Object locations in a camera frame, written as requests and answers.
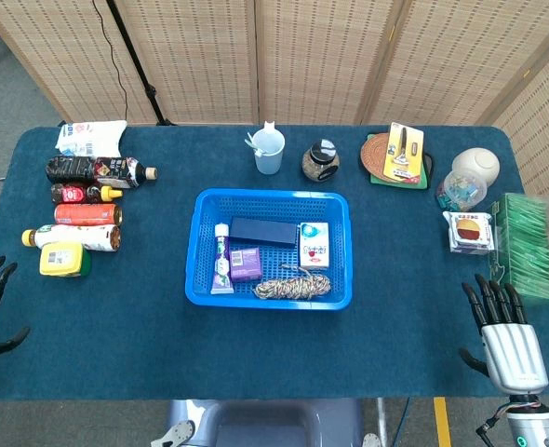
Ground thin black hanging cable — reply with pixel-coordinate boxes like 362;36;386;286
91;0;129;123

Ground bamboo folding screen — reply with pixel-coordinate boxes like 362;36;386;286
0;0;549;220

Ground white bottle yellow cap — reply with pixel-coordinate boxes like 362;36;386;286
21;223;122;253

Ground blue felt table cloth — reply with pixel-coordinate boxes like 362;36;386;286
0;124;549;401

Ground black tripod stand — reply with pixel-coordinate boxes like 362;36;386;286
106;0;178;127

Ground orange drink can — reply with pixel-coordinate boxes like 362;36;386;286
53;203;124;227

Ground metal table leg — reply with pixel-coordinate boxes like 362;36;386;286
375;398;390;439

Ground purple small box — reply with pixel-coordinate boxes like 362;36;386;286
229;247;263;283

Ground beige bowl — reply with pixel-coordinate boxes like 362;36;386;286
451;146;502;185

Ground large dark tea bottle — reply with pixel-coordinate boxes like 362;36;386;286
45;156;159;189

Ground dark blue box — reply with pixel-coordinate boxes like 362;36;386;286
229;216;300;248

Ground clear jar of clips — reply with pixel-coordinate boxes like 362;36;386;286
435;169;488;212

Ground glass jar black lid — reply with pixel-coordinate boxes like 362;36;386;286
301;138;341;182

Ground purple white toothpaste tube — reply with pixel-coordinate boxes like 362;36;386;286
210;223;234;296

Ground white tissue pack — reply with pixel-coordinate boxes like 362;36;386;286
54;119;128;158

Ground white green small spoon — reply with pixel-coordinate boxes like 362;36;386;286
244;131;266;156

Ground razor in yellow package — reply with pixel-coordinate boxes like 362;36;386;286
382;121;425;182

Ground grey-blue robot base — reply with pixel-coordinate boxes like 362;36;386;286
151;399;382;447

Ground green square mat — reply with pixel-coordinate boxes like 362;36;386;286
367;133;435;191

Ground small dark bottle yellow cap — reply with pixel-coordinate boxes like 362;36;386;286
50;183;124;205

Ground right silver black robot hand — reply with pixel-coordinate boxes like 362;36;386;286
458;273;549;397

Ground translucent plastic measuring cup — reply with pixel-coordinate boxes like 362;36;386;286
251;120;287;176

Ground white blue carton box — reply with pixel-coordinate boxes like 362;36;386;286
298;222;330;270

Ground multicolour rope bundle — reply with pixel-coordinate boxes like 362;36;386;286
252;263;332;301

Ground round woven coaster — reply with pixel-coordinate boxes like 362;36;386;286
359;132;396;177

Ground yellow box green lid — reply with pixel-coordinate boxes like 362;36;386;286
38;241;92;278

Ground blue floor cable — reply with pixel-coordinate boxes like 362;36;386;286
392;398;413;443

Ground white red snack packet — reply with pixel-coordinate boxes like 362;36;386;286
442;210;495;256

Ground clear box green tea bags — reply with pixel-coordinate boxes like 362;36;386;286
487;192;549;301

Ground blue plastic basket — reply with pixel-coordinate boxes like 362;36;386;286
184;187;353;312

